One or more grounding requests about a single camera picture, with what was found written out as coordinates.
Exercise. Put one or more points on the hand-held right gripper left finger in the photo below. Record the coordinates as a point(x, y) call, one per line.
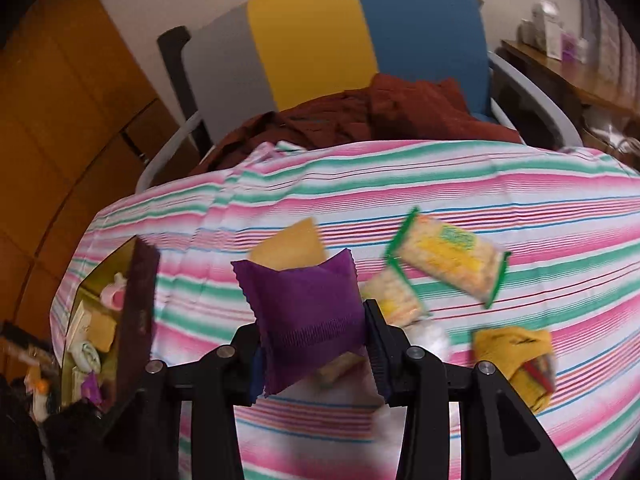
point(250, 360)

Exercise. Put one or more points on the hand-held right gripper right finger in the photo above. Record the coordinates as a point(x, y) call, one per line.
point(380, 360)

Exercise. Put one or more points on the purple wrapper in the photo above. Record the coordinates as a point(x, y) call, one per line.
point(91, 386)

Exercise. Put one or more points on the small cracker packet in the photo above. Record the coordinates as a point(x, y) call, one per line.
point(397, 300)

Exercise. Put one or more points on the purple snack packet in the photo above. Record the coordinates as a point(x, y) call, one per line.
point(305, 310)

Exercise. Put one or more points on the yellow sponge block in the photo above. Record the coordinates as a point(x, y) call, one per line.
point(290, 247)
point(103, 332)

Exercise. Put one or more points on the beige printed carton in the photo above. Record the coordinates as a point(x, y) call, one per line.
point(79, 322)

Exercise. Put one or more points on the maroon box with gold lining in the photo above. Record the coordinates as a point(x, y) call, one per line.
point(140, 310)

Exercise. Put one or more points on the green cracker packet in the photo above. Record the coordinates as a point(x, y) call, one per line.
point(450, 255)

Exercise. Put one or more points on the yellow patterned sock bundle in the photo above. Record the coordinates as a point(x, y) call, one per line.
point(520, 360)

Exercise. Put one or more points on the pink white small item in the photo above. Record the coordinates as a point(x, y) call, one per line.
point(112, 296)

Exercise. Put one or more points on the crumpled clear plastic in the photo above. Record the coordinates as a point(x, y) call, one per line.
point(430, 337)

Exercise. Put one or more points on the pink green striped bed sheet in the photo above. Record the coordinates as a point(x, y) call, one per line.
point(500, 200)

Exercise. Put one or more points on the rust brown blanket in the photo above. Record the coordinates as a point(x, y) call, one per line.
point(400, 110)

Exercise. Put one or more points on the wooden wardrobe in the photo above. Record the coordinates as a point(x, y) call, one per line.
point(60, 135)

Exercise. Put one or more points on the grey yellow blue chair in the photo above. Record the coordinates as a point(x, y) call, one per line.
point(310, 35)

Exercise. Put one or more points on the wooden desk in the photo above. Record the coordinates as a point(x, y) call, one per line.
point(575, 80)

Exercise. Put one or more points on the white container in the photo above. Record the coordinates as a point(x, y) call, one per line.
point(526, 32)

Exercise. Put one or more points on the small purple box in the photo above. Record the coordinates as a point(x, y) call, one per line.
point(570, 47)

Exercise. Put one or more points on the white carton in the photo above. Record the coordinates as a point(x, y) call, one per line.
point(547, 30)

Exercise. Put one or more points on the pale patterned curtain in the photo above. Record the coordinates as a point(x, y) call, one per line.
point(610, 35)

